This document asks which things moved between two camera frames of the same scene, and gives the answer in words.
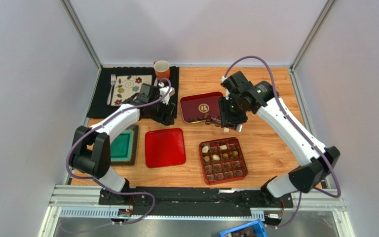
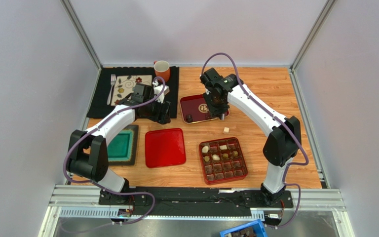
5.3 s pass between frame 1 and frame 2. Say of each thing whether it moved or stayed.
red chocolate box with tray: stayed
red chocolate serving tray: stayed
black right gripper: moved
